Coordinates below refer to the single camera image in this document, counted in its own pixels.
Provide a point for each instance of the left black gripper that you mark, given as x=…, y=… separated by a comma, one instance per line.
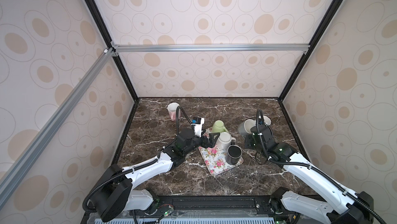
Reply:
x=209, y=144

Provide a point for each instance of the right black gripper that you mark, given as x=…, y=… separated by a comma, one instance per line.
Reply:
x=248, y=138

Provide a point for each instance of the dark green ceramic mug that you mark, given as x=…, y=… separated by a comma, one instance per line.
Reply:
x=266, y=120

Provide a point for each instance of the grey ceramic mug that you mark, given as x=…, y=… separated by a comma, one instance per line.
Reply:
x=244, y=128

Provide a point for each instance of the light green ceramic mug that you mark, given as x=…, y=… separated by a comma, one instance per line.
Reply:
x=219, y=127

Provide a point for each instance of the pink ceramic mug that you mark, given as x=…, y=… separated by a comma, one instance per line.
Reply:
x=172, y=109

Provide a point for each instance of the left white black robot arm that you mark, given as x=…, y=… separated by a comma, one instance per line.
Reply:
x=115, y=191

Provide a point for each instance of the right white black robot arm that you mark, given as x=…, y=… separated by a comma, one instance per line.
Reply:
x=339, y=204

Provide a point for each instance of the white ceramic mug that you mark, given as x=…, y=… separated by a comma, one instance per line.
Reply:
x=224, y=141

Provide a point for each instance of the floral rectangular serving tray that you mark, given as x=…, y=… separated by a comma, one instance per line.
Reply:
x=215, y=159

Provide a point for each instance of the black metal cup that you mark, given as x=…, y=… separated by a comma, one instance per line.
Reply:
x=233, y=154

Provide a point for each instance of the green circuit board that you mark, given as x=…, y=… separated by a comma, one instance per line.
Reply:
x=165, y=210

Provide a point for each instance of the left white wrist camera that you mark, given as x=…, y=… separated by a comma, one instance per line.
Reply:
x=197, y=125

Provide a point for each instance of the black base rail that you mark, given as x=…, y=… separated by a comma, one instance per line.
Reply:
x=214, y=207

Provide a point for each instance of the back aluminium frame bar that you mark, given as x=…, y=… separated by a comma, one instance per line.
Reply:
x=212, y=48

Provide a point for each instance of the aluminium frame bar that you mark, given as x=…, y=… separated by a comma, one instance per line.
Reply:
x=30, y=155
x=212, y=48

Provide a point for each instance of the left aluminium frame bar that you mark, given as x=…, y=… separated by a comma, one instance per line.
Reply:
x=30, y=155

